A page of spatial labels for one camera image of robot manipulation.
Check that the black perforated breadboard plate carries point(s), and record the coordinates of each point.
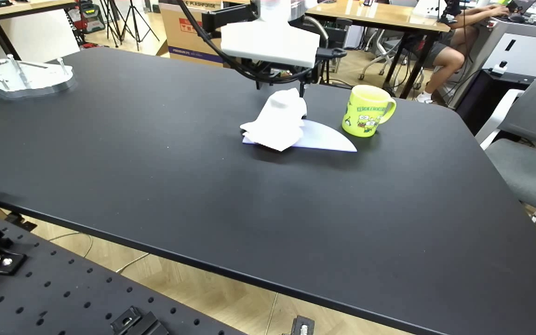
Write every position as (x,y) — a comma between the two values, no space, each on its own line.
(64,290)

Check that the white cloth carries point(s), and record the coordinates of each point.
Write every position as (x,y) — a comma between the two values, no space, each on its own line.
(278,121)

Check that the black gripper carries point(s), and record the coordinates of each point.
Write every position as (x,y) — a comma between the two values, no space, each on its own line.
(280,72)

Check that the white clear plastic rack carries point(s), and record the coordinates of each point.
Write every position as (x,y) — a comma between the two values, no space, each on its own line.
(27,76)

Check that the black tripod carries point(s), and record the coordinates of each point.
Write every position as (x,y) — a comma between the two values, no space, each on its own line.
(129,18)

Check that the long wooden desk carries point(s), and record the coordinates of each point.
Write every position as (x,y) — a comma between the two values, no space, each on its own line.
(373,13)

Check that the cardboard box red print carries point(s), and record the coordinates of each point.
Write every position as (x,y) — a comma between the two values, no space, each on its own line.
(187,28)

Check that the seated person black hair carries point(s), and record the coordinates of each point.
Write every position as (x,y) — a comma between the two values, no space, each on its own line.
(446,57)

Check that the white panel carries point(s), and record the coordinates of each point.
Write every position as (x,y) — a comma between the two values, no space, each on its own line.
(42,33)

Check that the grey office chair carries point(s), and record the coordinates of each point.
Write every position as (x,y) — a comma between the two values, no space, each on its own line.
(531,141)

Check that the grey cabinet black slots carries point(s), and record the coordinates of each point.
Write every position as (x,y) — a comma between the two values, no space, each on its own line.
(522,52)

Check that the yellow-green mug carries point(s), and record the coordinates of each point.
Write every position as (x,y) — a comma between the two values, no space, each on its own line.
(364,111)

